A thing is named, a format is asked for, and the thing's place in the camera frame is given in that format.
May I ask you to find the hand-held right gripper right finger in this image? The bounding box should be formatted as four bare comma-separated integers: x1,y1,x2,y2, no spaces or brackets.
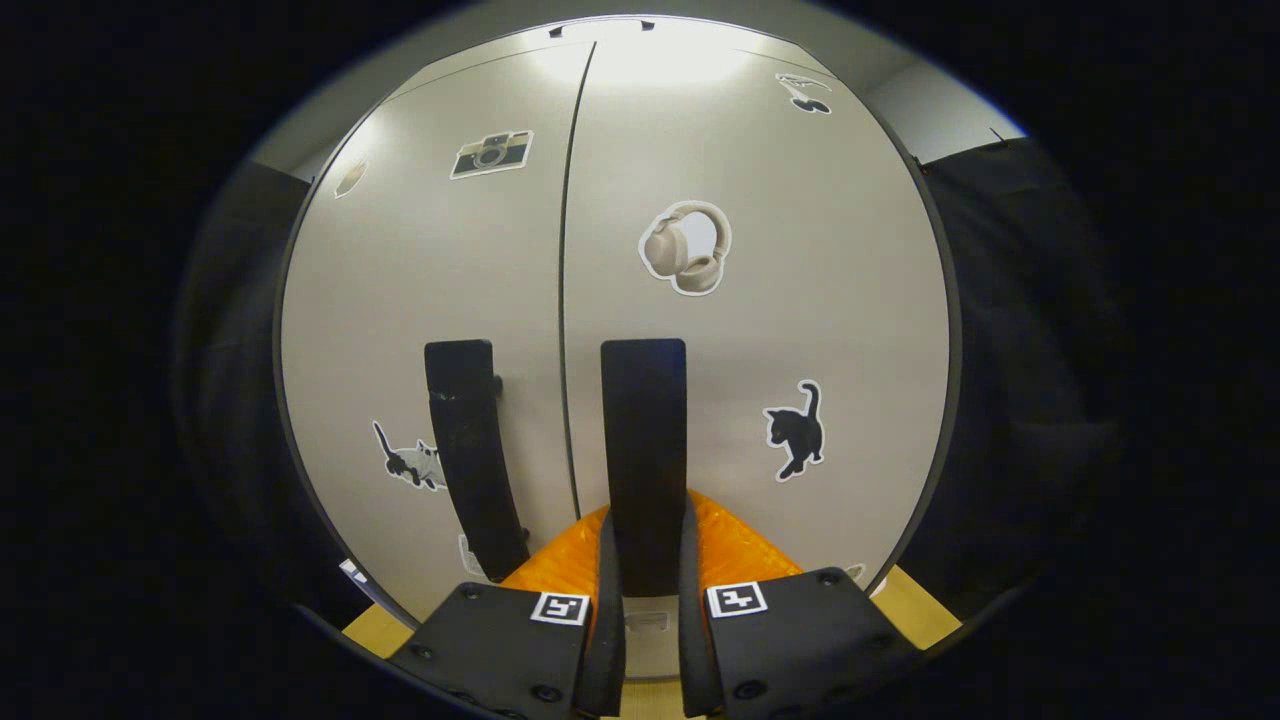
677,490,921,719

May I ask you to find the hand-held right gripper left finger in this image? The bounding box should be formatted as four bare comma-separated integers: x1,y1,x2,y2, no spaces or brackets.
388,505,627,719

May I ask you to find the white double-door shoe cabinet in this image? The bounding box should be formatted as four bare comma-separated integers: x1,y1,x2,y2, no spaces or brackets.
272,15,964,691

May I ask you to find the white cabinet drawer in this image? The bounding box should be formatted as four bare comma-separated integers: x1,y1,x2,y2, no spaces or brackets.
380,15,861,97

